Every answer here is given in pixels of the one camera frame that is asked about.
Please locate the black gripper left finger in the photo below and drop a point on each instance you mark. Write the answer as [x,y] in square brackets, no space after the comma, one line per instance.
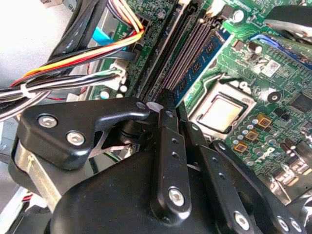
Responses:
[73,117]

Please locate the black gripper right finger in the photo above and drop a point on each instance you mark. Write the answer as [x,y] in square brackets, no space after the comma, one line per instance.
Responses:
[209,168]

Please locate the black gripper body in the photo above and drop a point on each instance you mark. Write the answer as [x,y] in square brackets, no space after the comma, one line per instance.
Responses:
[109,195]

